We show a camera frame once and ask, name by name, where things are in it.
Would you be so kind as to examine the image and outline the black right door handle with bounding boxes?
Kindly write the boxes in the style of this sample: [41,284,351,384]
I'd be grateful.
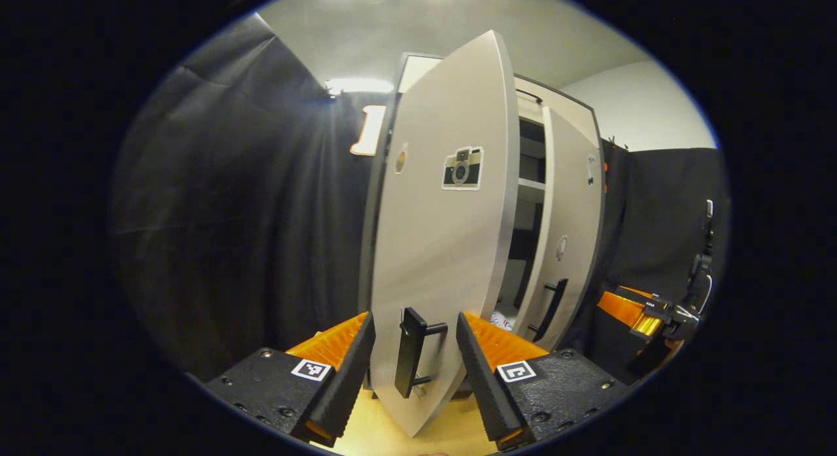
[528,278,569,342]

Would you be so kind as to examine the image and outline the white cabinet door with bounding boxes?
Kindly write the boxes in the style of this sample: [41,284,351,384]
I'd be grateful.
[513,106,606,352]
[369,29,521,438]

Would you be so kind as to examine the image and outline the white shoe cabinet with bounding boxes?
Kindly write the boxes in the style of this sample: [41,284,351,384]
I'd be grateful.
[356,29,606,438]

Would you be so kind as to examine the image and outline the black door handle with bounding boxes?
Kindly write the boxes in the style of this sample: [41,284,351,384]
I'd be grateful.
[394,307,449,399]
[528,278,569,342]

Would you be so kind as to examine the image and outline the black left door handle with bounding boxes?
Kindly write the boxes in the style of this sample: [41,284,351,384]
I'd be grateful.
[394,307,449,399]

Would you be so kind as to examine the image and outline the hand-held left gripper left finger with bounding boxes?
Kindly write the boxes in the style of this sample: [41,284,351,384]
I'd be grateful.
[203,311,377,447]

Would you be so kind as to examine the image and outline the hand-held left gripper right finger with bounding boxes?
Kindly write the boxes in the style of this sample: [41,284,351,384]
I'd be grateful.
[456,311,632,451]

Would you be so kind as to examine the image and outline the white cabinet drawer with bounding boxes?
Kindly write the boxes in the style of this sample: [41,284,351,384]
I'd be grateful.
[513,77,599,149]

